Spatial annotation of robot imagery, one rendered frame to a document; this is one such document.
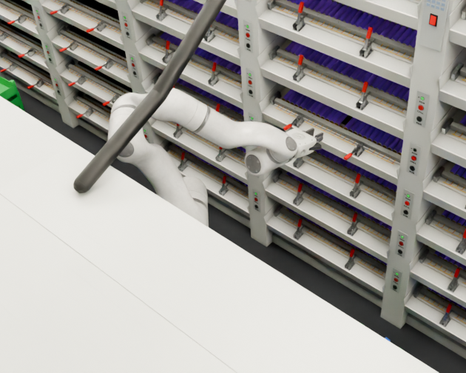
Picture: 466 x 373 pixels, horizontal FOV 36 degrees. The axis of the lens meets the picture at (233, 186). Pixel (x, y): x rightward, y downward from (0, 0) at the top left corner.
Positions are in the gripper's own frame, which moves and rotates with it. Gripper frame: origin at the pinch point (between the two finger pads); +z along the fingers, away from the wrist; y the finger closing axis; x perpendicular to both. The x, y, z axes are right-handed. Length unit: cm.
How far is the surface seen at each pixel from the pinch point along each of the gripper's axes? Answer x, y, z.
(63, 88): 56, 173, 27
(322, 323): -54, -86, -130
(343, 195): 28.5, -5.8, 19.0
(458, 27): -50, -39, 0
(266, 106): 6.8, 33.1, 16.1
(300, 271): 82, 13, 31
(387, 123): -10.8, -20.6, 9.0
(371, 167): 9.6, -16.5, 14.2
